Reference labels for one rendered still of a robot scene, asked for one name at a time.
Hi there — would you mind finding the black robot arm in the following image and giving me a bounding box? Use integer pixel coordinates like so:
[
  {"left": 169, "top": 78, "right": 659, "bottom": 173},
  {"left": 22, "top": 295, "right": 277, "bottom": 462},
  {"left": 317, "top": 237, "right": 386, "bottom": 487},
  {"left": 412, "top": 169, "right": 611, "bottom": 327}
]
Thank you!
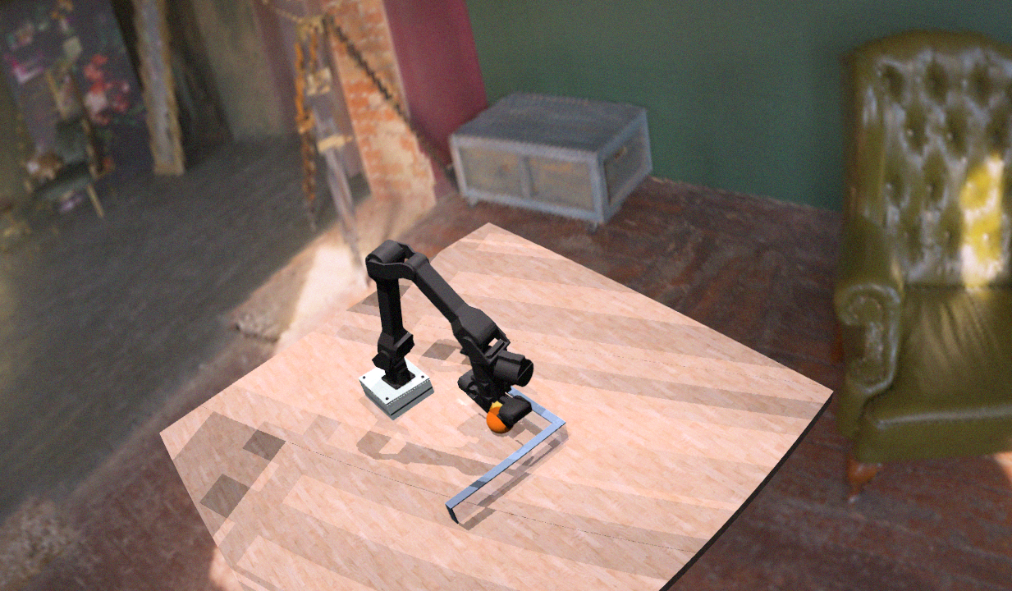
[{"left": 365, "top": 240, "right": 534, "bottom": 392}]

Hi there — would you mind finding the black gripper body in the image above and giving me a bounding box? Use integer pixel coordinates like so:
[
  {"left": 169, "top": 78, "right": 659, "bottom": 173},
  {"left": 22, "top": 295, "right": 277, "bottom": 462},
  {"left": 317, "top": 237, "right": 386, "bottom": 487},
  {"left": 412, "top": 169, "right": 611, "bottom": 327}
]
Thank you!
[{"left": 457, "top": 369, "right": 532, "bottom": 425}]

